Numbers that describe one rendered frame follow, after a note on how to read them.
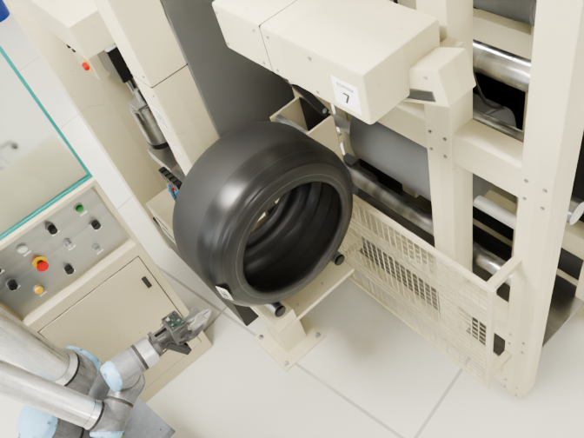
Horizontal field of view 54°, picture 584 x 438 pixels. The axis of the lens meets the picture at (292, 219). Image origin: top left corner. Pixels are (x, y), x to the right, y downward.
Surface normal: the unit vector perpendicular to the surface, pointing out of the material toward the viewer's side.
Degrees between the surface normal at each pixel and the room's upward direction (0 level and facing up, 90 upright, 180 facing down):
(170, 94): 90
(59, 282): 90
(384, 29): 0
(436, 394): 0
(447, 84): 72
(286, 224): 41
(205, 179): 26
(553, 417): 0
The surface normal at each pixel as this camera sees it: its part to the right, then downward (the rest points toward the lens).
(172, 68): 0.62, 0.49
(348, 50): -0.23, -0.63
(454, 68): 0.52, 0.27
